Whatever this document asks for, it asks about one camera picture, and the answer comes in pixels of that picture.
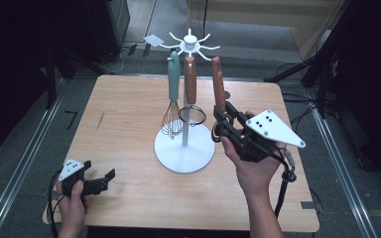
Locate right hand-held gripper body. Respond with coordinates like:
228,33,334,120
222,108,307,163

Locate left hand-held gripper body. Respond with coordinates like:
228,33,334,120
58,158,111,199

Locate wooden handled steel scoop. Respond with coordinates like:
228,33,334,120
210,56,228,144

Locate wooden handled mesh strainer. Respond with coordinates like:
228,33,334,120
178,57,208,129

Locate white utensil rack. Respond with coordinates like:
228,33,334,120
154,27,221,175

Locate teal handled wire whisk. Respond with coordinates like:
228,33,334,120
160,51,186,141

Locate person's left hand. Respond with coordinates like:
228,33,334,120
55,179,89,230

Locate person's right hand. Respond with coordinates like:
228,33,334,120
220,110,288,200

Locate black metal stand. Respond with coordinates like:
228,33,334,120
44,49,77,110
263,33,345,120

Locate light wooden cabinet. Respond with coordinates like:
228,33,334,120
187,0,349,62

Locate white paper sheet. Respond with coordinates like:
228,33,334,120
142,34,166,48

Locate black cabinet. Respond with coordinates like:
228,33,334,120
84,0,132,65

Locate black floor cables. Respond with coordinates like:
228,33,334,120
281,92,321,135

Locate left hand-held gripper black cable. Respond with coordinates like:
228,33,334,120
48,168,64,238

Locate hand-held gripper black cable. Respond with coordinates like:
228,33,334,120
48,168,64,238
273,148,298,219

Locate metal floor rail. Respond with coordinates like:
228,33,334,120
306,88,380,238
0,78,67,238

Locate right hand-held gripper black cable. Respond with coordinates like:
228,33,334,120
273,148,298,219

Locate white floor cable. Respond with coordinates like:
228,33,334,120
107,49,126,75

